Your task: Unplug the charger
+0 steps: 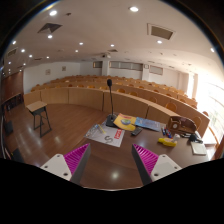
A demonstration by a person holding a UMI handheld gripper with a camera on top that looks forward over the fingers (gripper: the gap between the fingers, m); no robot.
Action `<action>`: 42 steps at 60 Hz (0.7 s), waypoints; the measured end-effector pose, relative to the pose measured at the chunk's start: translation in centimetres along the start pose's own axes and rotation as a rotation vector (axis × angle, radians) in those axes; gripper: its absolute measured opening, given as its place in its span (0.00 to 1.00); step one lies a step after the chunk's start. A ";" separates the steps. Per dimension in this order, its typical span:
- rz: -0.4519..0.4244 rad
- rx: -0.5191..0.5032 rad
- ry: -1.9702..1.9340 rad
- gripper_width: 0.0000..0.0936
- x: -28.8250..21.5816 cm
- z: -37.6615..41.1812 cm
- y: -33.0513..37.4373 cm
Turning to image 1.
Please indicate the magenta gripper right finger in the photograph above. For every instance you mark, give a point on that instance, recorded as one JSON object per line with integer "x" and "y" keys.
{"x": 151, "y": 166}

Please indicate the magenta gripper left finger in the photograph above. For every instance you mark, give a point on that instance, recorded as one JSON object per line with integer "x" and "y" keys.
{"x": 71, "y": 165}

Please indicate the yellow charger plug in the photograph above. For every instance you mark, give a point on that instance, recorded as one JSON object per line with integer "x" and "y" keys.
{"x": 167, "y": 142}

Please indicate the black remote control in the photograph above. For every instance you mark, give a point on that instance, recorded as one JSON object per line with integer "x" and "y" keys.
{"x": 136, "y": 131}

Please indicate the white printed paper sheet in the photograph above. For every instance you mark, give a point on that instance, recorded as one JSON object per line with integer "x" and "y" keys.
{"x": 107, "y": 135}

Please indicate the blue booklet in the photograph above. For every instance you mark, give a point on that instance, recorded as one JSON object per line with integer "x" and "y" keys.
{"x": 149, "y": 124}

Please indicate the black power adapter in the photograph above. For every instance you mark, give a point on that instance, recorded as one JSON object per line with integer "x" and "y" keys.
{"x": 194, "y": 138}

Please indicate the small wooden high table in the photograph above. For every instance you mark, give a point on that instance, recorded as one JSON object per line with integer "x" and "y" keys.
{"x": 39, "y": 111}

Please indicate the curved wooden front desk row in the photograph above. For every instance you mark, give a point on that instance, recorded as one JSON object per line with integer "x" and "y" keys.
{"x": 123, "y": 103}

